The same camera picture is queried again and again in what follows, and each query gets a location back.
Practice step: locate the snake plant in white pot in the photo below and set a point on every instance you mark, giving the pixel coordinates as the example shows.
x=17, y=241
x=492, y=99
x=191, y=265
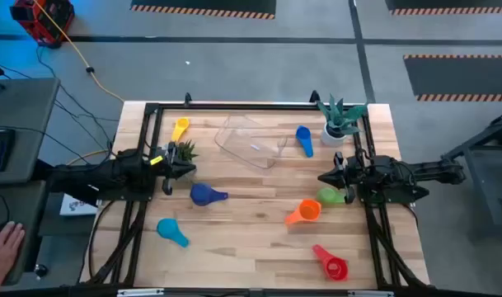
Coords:
x=337, y=119

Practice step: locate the person's hand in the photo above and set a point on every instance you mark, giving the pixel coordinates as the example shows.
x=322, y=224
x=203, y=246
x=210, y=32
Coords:
x=1, y=251

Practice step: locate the purple bowl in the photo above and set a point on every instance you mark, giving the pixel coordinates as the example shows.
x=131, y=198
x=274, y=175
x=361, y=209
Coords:
x=336, y=268

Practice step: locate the red equipment box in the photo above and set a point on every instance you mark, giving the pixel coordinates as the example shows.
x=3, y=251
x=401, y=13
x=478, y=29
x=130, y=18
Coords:
x=44, y=18

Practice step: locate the black round knob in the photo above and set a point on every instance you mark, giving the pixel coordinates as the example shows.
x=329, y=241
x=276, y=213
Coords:
x=41, y=271

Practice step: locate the black metal stand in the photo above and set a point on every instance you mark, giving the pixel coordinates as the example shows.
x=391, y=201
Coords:
x=477, y=140

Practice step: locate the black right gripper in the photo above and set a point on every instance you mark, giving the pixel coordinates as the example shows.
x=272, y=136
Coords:
x=349, y=177

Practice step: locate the yellow tag label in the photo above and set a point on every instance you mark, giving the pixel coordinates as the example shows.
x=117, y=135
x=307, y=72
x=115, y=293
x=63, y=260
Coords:
x=156, y=160

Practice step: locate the green measuring cup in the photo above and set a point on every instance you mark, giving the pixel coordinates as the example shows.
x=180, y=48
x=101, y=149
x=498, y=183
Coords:
x=327, y=196

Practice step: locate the black aluminium table frame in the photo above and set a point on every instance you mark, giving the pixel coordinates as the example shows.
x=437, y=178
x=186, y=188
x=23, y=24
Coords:
x=254, y=107

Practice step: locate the orange measuring cup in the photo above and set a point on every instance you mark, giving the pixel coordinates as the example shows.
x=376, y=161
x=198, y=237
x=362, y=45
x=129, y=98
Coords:
x=308, y=211

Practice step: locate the grey desk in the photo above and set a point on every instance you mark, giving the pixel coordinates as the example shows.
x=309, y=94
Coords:
x=24, y=107

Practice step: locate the succulent plant in dark pot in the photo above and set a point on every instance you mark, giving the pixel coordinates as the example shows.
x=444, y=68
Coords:
x=187, y=150

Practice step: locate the blue measuring cup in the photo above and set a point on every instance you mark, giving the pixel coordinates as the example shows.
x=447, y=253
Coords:
x=304, y=138

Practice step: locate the white printed box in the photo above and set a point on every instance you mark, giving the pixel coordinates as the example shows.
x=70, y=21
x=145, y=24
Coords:
x=75, y=206

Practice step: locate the black hazard-striped floor mat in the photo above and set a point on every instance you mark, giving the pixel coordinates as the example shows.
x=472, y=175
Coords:
x=448, y=5
x=461, y=76
x=201, y=6

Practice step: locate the yellow measuring cup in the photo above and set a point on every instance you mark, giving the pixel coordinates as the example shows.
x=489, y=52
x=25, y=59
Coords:
x=180, y=125

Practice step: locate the navy measuring cup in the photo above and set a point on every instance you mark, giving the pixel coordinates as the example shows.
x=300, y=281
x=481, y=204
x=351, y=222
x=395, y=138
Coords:
x=201, y=194

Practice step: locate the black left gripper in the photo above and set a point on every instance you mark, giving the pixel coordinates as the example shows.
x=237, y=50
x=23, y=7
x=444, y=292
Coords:
x=168, y=167

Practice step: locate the silver table edge bracket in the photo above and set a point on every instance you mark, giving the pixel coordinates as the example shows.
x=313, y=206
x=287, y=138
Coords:
x=370, y=293
x=139, y=293

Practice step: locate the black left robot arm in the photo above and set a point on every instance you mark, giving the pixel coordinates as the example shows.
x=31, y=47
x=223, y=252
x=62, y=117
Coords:
x=94, y=175

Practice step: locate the clear plastic basket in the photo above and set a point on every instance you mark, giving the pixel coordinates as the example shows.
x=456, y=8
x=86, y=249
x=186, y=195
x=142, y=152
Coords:
x=250, y=140

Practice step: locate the teal measuring cup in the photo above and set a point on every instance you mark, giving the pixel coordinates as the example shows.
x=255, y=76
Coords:
x=168, y=229

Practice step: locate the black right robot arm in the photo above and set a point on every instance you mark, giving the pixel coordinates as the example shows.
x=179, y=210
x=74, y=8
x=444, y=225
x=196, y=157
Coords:
x=419, y=171

